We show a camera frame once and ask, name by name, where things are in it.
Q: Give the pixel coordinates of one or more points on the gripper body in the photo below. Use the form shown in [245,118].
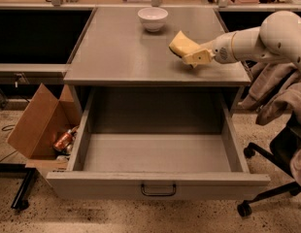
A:
[221,51]

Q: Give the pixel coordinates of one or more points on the yellow sponge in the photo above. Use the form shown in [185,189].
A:
[181,45]

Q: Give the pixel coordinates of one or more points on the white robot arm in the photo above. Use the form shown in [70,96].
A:
[276,40]

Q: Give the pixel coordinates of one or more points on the grey cabinet counter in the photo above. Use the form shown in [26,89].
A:
[117,50]

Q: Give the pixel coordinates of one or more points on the grey open drawer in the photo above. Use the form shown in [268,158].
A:
[157,136]

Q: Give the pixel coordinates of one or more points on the white ceramic bowl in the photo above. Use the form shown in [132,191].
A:
[153,18]

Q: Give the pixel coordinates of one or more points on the grey-brown cloth on chair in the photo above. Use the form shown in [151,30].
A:
[275,88]

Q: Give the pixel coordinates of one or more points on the black office chair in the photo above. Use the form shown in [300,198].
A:
[282,148]

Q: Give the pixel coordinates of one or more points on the orange soda can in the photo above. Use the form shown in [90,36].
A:
[63,141]

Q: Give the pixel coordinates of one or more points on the silver crushed can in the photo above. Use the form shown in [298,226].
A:
[69,149]

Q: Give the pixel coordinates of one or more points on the brown cardboard box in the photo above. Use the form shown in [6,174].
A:
[43,121]

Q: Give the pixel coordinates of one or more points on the black metal stand foot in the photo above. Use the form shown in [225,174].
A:
[26,176]

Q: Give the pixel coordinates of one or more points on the black drawer handle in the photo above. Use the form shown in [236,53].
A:
[158,190]

